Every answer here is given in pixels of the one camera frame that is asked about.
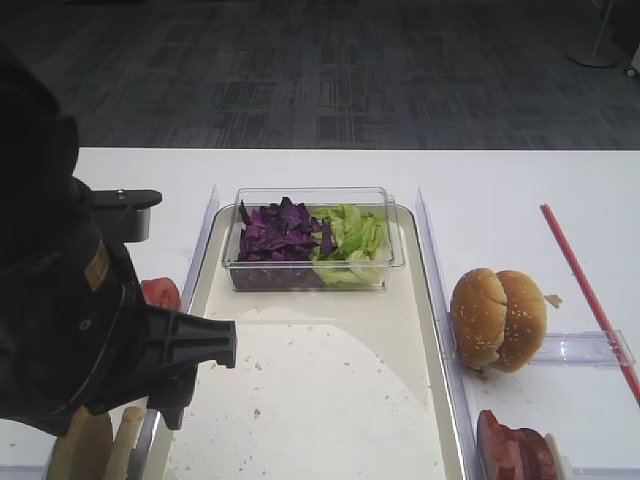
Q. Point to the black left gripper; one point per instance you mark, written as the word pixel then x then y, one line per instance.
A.
pixel 139 368

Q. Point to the white bun bottom slice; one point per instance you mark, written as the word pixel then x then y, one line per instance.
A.
pixel 83 453

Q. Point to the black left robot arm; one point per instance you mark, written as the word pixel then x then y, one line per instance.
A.
pixel 78 328

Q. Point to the tomato slice stack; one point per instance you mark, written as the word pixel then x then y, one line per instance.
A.
pixel 161 292

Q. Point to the green lettuce pieces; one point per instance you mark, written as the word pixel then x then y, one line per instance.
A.
pixel 356 238

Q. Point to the red meat slice stack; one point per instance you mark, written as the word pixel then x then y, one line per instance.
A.
pixel 513 454

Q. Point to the bread crumb chunk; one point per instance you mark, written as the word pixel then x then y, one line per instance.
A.
pixel 554 300

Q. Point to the white meat pusher block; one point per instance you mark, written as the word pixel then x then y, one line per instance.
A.
pixel 557 457

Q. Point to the clear meat pusher track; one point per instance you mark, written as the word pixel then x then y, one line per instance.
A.
pixel 598 473

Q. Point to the purple cabbage pieces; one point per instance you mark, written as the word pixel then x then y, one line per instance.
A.
pixel 274 239

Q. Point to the clear plastic salad container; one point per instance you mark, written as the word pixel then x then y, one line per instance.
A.
pixel 375 200

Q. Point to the metal baking tray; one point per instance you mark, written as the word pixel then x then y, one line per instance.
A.
pixel 327 385

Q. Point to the sesame bun top inner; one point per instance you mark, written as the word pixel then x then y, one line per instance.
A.
pixel 478 312

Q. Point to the sesame bun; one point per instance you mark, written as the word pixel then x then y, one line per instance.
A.
pixel 525 324
pixel 478 312

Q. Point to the sesame bun top outer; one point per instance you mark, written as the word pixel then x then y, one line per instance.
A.
pixel 525 324

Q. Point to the clear bun pusher track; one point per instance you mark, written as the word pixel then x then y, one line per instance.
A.
pixel 592 348

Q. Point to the right red plastic strip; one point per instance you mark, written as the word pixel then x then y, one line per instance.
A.
pixel 596 308

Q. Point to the white floor stand base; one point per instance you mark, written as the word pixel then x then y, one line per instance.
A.
pixel 601 55

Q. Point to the left clear long rail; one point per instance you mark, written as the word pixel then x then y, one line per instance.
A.
pixel 148 457

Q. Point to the clear long rail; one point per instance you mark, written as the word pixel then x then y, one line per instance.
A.
pixel 468 456
pixel 148 457

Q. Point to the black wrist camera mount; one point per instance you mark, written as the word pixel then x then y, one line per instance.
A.
pixel 124 215

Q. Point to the right clear long rail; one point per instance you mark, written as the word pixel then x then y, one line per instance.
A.
pixel 468 456

